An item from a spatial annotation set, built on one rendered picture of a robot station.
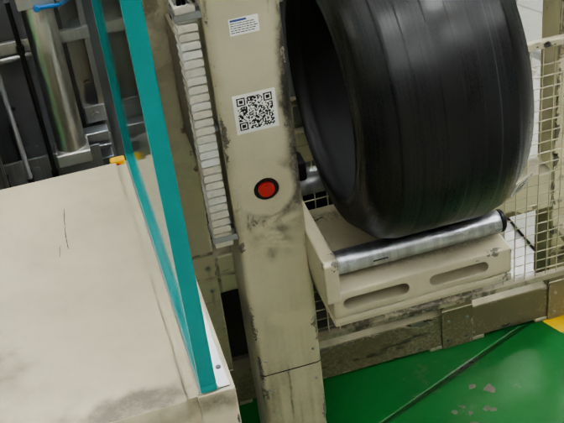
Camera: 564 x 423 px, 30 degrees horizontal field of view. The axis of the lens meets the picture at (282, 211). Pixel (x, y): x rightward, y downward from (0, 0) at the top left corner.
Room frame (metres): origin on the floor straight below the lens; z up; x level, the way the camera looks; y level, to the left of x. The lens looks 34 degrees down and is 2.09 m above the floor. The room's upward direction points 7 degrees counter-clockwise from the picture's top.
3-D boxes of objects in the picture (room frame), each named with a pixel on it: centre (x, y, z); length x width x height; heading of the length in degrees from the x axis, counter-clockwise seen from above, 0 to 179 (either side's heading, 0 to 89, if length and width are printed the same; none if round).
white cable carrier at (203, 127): (1.60, 0.11, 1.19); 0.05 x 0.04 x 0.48; 12
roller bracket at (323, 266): (1.68, -0.04, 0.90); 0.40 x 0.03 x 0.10; 12
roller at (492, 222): (1.58, -0.24, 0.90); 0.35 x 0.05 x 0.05; 102
